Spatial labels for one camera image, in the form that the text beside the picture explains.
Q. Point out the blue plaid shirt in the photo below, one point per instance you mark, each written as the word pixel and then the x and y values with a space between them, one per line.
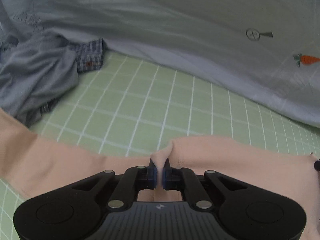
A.
pixel 85 57

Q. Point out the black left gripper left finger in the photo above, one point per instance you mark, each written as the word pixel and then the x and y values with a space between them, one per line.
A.
pixel 134 179

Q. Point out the grey carrot-print duvet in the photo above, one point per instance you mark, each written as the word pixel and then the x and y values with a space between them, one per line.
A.
pixel 255 48

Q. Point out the peach long-sleeve sweater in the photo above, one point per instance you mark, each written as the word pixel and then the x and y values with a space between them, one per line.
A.
pixel 34 165

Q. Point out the green grid bed sheet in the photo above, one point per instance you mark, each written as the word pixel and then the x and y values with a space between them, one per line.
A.
pixel 132 108

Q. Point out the crumpled grey shirt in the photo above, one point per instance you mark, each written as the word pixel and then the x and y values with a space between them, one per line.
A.
pixel 35 73

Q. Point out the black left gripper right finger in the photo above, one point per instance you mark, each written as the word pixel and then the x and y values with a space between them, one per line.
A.
pixel 188 184

